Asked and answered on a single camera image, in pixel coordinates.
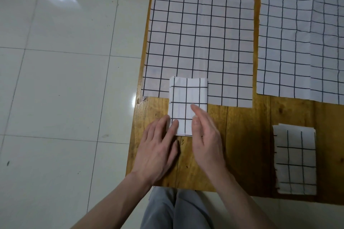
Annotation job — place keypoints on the person's left hand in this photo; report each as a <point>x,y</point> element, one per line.
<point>156,156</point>

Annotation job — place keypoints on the person's right hand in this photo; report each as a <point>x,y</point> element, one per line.
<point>209,145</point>

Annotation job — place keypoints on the person's left middle finger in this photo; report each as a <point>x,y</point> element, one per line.
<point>162,125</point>

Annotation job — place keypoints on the person's right thumb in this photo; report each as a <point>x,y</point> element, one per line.
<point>195,128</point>

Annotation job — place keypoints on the person's left thumb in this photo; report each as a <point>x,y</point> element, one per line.
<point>176,150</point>

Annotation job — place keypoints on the small checked cloth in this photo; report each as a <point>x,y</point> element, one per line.
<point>185,94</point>

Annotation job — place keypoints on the person's left forearm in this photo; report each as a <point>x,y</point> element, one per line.
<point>113,207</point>

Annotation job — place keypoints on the person's right forearm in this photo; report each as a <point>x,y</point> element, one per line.
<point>242,204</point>

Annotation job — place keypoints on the person's grey trousers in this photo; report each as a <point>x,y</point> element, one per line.
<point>174,210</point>

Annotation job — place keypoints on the large flat checked cloth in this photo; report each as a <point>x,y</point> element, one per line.
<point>201,35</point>

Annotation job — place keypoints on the wrinkled checked cloth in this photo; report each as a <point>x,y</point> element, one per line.
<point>328,41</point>
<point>285,35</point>

